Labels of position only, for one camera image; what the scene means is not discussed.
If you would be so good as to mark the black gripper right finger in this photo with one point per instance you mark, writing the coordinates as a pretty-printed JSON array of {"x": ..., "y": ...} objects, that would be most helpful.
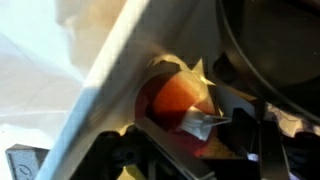
[{"x": 272, "y": 158}]

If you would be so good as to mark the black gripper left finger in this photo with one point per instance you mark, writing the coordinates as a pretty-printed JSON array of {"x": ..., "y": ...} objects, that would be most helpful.
[{"x": 188, "y": 165}]

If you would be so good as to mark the red plush toy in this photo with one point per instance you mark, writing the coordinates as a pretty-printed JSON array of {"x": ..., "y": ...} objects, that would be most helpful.
[{"x": 178, "y": 101}]

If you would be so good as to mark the small grey square block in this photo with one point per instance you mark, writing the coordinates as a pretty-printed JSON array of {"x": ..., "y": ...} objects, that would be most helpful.
[{"x": 25, "y": 161}]

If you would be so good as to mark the black bowl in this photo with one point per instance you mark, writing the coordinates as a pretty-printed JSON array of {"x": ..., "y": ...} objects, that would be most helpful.
[{"x": 274, "y": 45}]

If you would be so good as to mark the white plastic carrier bag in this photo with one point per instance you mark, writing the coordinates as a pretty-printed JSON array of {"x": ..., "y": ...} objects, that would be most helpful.
[{"x": 47, "y": 49}]

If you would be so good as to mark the white plastic basket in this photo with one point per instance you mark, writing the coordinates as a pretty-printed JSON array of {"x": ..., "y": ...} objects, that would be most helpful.
[{"x": 181, "y": 31}]

